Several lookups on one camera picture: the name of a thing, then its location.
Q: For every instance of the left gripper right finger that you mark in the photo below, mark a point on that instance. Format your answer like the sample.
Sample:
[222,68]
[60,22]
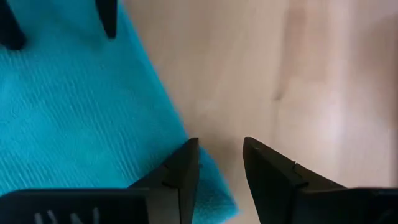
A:
[273,186]

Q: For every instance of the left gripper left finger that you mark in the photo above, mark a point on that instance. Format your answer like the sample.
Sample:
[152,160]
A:
[174,186]

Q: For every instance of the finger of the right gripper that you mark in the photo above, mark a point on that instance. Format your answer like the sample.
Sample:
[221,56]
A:
[108,18]
[11,28]

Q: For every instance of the teal blue microfiber towel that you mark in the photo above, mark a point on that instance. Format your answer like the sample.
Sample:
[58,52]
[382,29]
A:
[77,109]

